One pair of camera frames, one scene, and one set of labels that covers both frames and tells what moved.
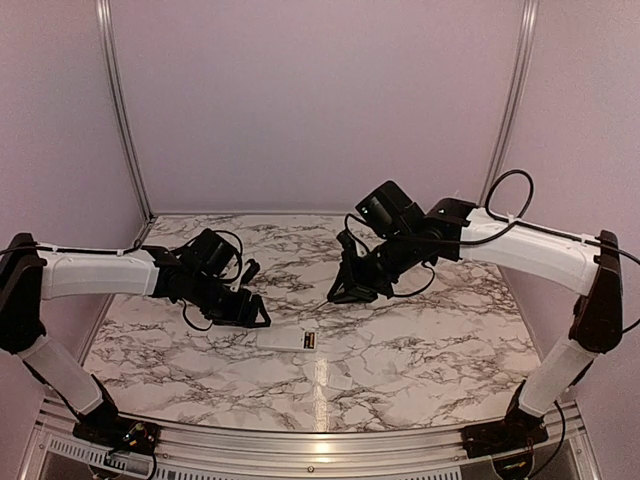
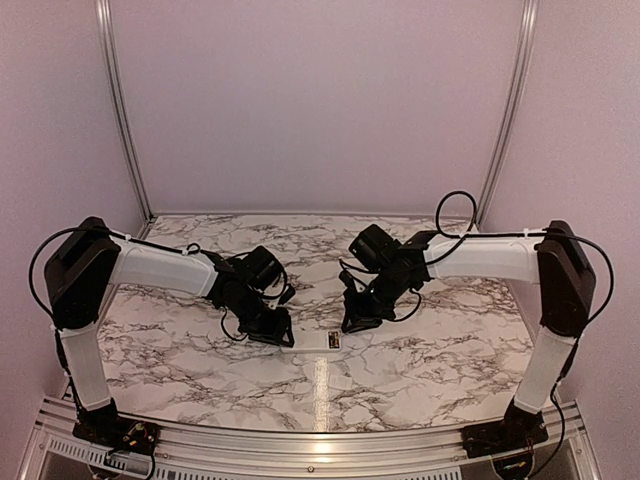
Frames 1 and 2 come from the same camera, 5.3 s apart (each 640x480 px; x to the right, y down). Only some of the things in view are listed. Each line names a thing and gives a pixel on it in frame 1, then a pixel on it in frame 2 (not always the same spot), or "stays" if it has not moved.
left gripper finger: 256,305 -> 280,317
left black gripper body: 228,312 -> 255,319
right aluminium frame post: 508,124 stays
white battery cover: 341,381 stays
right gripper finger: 354,294 -> 357,324
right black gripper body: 376,274 -> 377,302
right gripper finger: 344,274 -> 352,316
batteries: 309,340 -> 333,339
